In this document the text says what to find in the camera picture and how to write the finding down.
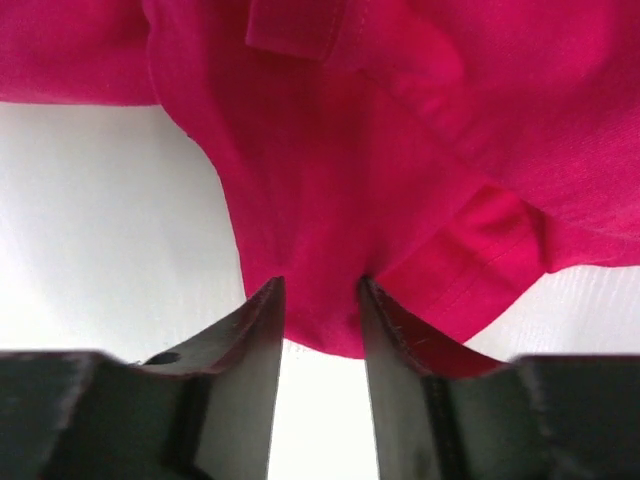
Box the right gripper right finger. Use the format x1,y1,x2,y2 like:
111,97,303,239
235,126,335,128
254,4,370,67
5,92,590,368
358,279,639,479

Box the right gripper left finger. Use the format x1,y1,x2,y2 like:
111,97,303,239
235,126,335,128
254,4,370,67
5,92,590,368
1,278,285,479

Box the red t shirt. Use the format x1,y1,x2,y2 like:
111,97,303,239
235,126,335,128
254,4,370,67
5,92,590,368
1,1,639,358

